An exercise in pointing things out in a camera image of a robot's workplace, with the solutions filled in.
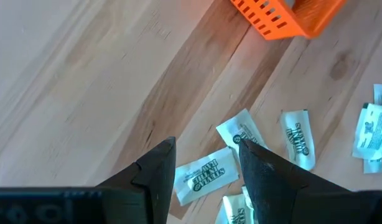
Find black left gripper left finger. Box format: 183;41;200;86
0;136;177;224

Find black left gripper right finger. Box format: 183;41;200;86
238;138;382;224

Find white stevia sweetener packet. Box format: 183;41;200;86
241;185;254;215
352;102;382;161
279;109;317;171
174;146;240;207
215;108;268;156
214;202;229;224
222;194;251;224

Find orange slotted plastic basket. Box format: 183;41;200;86
230;0;347;40

